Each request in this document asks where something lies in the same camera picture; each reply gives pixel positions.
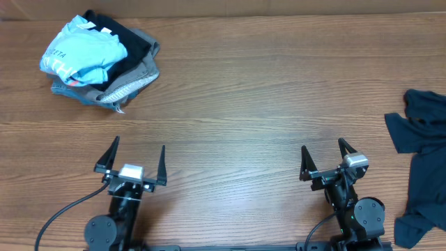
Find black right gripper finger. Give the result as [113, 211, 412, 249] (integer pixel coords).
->
[338, 138, 357, 158]
[300, 146, 318, 174]

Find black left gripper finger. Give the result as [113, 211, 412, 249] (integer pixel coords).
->
[157, 145, 167, 181]
[94, 136, 120, 171]

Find light blue t-shirt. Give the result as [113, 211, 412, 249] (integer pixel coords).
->
[39, 15, 128, 86]

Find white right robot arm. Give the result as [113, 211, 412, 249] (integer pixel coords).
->
[299, 138, 392, 251]

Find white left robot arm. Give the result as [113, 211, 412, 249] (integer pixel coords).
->
[84, 136, 167, 251]

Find folded blue jeans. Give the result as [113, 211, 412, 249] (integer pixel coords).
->
[51, 82, 138, 114]

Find dark navy garment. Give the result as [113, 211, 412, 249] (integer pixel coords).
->
[385, 89, 445, 249]

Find folded grey garment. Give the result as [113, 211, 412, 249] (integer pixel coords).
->
[47, 27, 161, 105]

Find folded black shirt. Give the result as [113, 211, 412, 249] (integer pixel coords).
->
[82, 10, 152, 91]

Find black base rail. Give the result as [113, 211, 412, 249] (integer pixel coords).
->
[83, 240, 393, 251]

